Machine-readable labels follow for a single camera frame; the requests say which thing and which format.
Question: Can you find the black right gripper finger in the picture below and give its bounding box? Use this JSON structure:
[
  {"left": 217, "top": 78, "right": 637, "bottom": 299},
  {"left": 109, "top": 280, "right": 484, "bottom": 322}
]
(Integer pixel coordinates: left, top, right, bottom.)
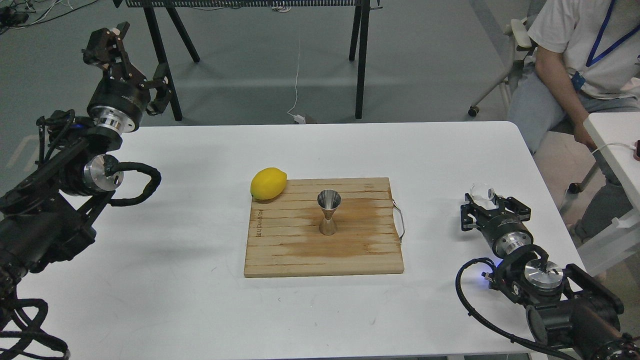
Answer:
[
  {"left": 460, "top": 193, "right": 489, "bottom": 231},
  {"left": 494, "top": 195, "right": 531, "bottom": 222}
]

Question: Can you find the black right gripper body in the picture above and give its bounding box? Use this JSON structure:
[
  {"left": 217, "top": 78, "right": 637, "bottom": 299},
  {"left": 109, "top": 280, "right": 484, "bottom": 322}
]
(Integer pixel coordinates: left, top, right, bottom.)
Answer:
[{"left": 475, "top": 209, "right": 533, "bottom": 259}]

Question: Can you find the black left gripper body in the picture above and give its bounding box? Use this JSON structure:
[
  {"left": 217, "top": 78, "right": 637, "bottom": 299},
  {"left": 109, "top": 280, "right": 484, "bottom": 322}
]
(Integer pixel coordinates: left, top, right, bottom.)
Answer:
[{"left": 87, "top": 77, "right": 151, "bottom": 133}]

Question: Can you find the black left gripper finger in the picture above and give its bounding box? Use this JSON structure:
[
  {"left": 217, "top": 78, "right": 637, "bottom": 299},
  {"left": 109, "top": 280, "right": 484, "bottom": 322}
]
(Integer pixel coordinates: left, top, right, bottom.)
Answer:
[
  {"left": 82, "top": 22, "right": 137, "bottom": 85},
  {"left": 135, "top": 63, "right": 173, "bottom": 116}
]

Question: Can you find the steel double jigger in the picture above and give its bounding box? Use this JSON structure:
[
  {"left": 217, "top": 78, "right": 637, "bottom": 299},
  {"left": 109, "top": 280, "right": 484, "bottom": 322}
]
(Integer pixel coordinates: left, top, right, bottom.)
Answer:
[{"left": 317, "top": 189, "right": 342, "bottom": 236}]

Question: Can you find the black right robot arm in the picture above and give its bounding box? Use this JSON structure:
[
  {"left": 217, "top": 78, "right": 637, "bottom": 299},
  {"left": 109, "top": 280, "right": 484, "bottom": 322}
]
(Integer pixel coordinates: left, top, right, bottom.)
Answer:
[{"left": 455, "top": 193, "right": 639, "bottom": 360}]

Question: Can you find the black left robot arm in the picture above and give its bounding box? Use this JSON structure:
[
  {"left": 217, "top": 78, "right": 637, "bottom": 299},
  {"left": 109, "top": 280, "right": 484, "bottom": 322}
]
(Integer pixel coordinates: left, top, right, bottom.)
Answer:
[{"left": 0, "top": 22, "right": 173, "bottom": 360}]

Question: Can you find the red phone on side table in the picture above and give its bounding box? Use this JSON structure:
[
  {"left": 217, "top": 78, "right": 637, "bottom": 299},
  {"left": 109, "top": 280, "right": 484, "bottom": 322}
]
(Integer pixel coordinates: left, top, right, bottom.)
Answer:
[{"left": 633, "top": 140, "right": 640, "bottom": 161}]

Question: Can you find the yellow lemon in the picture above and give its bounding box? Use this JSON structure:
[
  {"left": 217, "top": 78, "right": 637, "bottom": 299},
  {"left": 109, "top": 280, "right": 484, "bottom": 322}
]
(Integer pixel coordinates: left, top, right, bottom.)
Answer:
[{"left": 250, "top": 167, "right": 288, "bottom": 200}]

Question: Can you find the person in white shirt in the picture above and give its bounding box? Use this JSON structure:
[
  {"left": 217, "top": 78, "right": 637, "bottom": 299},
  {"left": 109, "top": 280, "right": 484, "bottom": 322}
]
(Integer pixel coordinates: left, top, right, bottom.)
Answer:
[{"left": 507, "top": 0, "right": 640, "bottom": 247}]

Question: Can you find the grey office chair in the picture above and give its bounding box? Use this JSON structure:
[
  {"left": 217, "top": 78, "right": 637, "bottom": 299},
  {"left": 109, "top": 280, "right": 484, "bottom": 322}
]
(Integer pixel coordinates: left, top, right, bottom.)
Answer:
[{"left": 468, "top": 17, "right": 601, "bottom": 196}]

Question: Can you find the wooden cutting board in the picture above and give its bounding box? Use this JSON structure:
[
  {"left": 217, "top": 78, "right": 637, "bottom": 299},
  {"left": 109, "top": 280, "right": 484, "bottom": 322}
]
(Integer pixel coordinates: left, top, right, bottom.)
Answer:
[{"left": 243, "top": 177, "right": 405, "bottom": 278}]

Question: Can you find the bundle of floor cables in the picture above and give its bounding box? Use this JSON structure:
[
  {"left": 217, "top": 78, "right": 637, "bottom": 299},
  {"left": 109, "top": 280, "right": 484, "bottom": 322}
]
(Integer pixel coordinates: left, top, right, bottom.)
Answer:
[{"left": 0, "top": 0, "right": 101, "bottom": 31}]

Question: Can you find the white charging cable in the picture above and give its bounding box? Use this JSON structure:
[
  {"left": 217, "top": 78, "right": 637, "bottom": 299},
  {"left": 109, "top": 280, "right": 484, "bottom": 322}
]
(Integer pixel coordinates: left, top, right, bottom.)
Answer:
[{"left": 592, "top": 142, "right": 637, "bottom": 154}]

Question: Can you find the white cable with plug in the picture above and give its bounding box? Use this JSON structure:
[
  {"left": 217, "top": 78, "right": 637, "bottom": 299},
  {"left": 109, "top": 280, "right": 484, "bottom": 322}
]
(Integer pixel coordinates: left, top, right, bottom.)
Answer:
[{"left": 287, "top": 37, "right": 307, "bottom": 125}]

